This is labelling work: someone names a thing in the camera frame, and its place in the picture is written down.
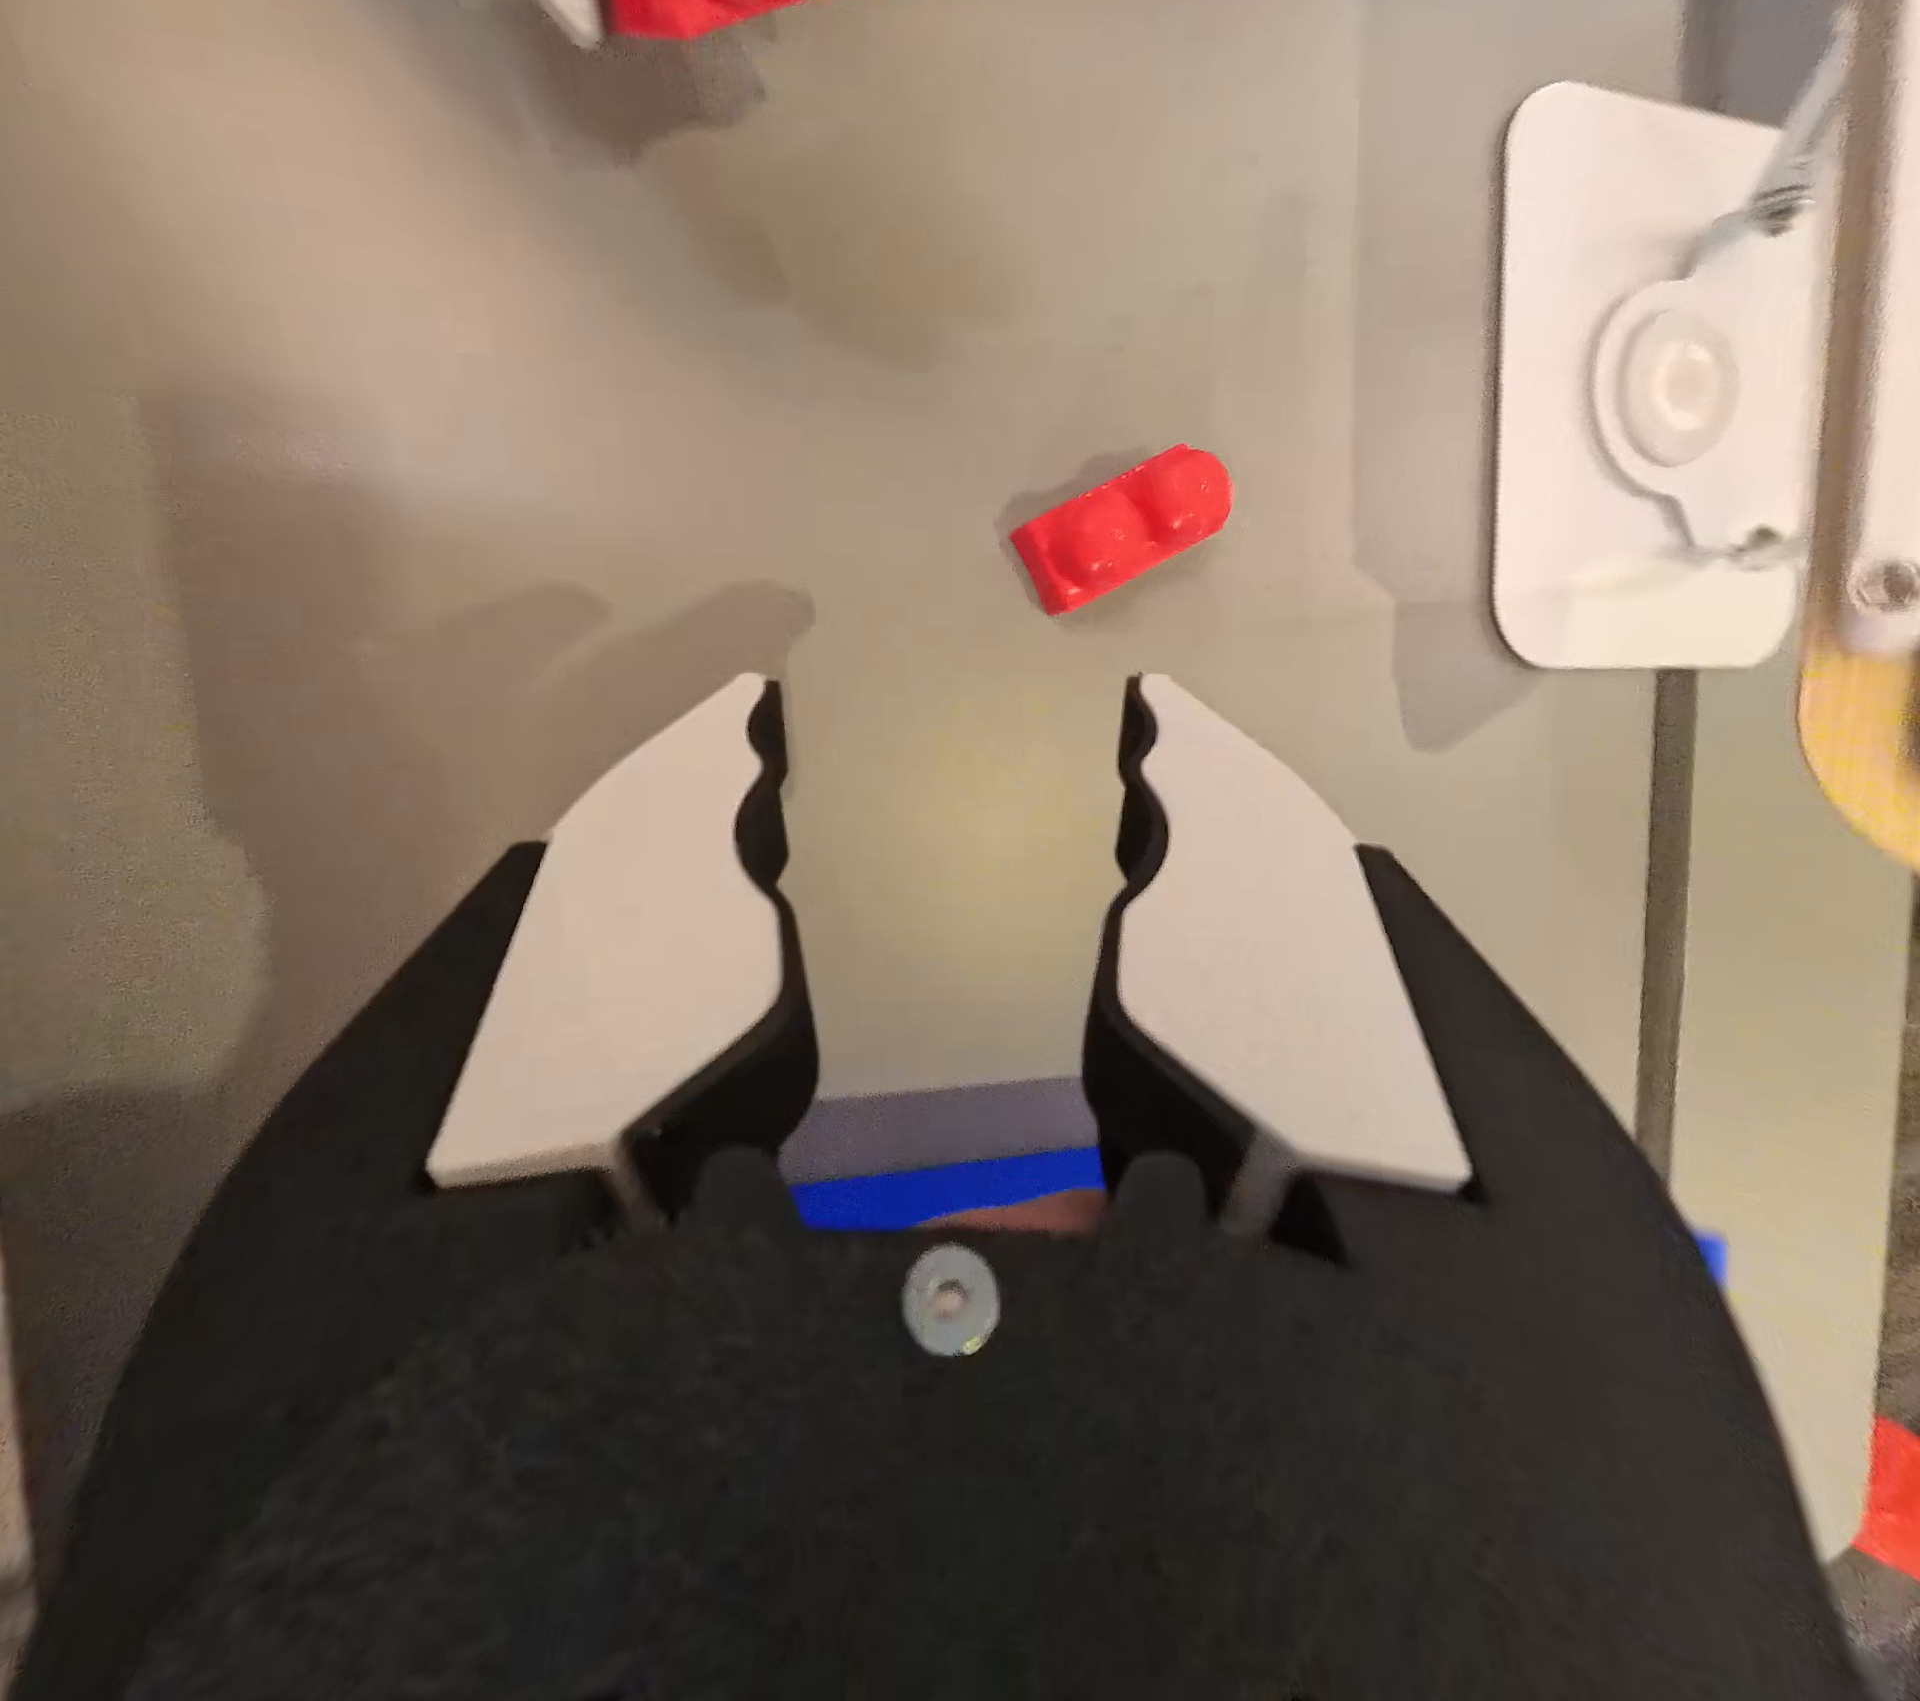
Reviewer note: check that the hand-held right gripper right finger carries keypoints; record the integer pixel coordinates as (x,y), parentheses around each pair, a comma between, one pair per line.
(1275,982)

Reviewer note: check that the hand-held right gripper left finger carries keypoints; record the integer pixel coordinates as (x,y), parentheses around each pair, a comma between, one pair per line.
(597,982)

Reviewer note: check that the blue plastic bin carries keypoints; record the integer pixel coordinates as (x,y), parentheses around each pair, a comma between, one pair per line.
(929,1201)

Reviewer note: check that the red two-stud block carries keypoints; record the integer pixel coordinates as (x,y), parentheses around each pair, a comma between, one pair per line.
(1117,533)

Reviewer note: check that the grey desk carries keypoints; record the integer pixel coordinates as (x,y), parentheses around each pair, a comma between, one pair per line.
(449,381)

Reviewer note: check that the white tilting stand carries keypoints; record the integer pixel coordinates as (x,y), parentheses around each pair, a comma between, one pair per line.
(1588,381)

